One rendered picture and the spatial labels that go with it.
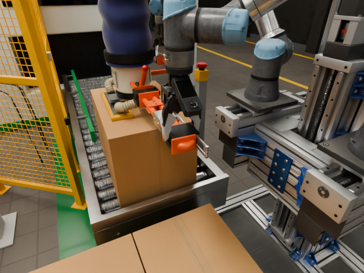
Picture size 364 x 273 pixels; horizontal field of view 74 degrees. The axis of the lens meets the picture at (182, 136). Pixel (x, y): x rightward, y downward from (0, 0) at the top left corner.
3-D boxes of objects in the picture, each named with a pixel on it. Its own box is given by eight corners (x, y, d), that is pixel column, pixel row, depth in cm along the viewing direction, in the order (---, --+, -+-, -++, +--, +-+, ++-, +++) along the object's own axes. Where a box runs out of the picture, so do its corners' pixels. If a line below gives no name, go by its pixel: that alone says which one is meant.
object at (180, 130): (162, 140, 74) (161, 126, 72) (184, 135, 77) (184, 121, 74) (172, 155, 68) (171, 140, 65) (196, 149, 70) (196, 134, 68)
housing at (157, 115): (152, 123, 85) (151, 111, 83) (170, 119, 87) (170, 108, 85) (158, 132, 79) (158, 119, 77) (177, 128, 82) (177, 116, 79)
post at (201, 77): (191, 183, 211) (194, 69, 159) (198, 181, 214) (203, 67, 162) (195, 188, 206) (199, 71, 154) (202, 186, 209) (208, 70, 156)
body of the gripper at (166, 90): (184, 100, 74) (184, 60, 68) (196, 111, 67) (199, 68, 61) (160, 104, 71) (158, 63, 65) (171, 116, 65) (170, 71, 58)
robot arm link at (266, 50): (246, 75, 103) (251, 41, 96) (257, 67, 112) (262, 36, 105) (274, 80, 97) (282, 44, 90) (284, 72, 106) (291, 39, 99)
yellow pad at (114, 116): (101, 95, 133) (99, 86, 131) (119, 92, 137) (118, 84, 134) (111, 122, 107) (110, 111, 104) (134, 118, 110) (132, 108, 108)
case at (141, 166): (101, 146, 162) (89, 89, 141) (158, 134, 176) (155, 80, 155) (121, 210, 115) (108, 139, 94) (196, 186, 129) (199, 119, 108)
